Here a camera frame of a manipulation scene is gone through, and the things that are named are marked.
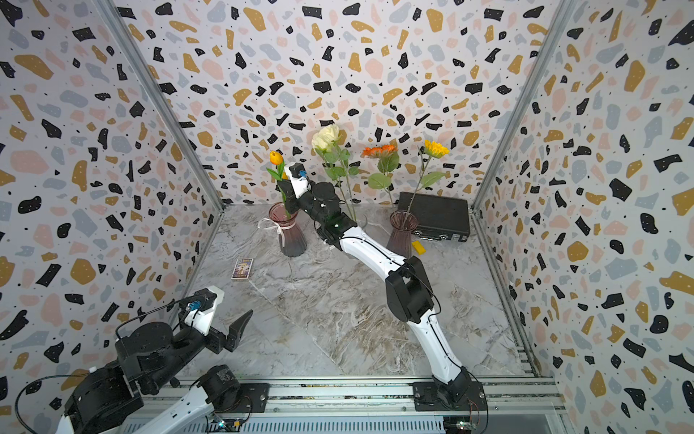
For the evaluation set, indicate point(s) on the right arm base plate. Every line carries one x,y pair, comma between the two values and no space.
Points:
436,397

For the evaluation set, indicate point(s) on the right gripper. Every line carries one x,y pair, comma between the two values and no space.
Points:
290,196

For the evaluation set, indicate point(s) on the white rose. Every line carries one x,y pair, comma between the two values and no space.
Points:
339,163
331,163

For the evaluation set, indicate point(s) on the orange tulip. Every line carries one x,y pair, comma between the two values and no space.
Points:
278,171

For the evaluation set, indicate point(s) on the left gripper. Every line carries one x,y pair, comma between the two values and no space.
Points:
219,342

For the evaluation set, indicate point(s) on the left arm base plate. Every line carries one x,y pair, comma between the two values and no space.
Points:
243,397

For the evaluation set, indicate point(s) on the orange gerbera flower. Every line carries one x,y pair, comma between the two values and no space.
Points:
387,157

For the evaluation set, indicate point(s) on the playing card box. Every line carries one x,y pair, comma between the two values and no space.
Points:
242,269

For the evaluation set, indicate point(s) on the aluminium front rail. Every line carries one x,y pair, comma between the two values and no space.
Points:
386,405

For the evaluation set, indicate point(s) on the red glass vase with ribbon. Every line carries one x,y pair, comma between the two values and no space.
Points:
292,241

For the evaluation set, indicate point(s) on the yellow sunflower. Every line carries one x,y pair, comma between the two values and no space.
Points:
431,151

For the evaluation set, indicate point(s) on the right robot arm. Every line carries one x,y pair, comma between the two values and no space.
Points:
409,294

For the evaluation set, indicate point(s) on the black case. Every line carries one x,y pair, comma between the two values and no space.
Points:
440,218

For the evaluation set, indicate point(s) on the small yellow block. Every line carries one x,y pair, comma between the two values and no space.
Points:
418,247

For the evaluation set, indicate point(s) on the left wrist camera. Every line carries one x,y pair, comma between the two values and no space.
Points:
200,309

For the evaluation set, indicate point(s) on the purple glass vase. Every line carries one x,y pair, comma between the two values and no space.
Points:
402,226

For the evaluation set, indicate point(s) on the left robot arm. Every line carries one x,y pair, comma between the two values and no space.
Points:
147,360

